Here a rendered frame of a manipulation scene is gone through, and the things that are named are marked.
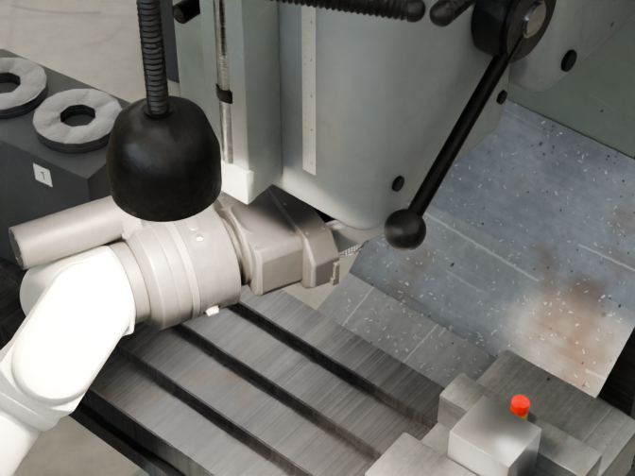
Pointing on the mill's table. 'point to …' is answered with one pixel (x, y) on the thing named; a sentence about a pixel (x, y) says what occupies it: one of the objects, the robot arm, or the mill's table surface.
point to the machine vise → (545, 418)
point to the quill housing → (362, 103)
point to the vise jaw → (415, 461)
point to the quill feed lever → (492, 11)
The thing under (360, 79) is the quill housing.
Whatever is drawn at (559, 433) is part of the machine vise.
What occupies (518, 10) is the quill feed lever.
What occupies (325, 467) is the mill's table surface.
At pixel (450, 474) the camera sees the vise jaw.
